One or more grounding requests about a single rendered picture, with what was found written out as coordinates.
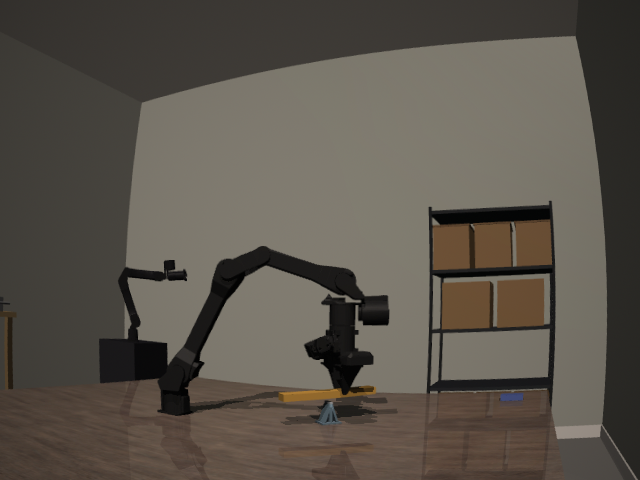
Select orange bar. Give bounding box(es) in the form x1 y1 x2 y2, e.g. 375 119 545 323
278 385 376 402

